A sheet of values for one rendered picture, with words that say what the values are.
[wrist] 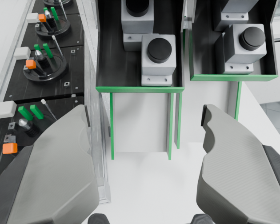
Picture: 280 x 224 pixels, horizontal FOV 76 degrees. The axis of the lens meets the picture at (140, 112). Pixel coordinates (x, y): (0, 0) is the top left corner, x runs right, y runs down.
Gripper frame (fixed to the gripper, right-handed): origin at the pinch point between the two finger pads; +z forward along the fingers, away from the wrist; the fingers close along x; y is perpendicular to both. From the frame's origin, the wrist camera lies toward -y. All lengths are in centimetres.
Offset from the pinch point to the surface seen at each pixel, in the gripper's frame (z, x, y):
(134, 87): 13.3, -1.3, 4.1
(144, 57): 11.9, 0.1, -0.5
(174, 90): 13.7, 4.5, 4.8
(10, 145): 16.2, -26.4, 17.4
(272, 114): 134, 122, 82
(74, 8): 88, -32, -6
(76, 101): 37.4, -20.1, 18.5
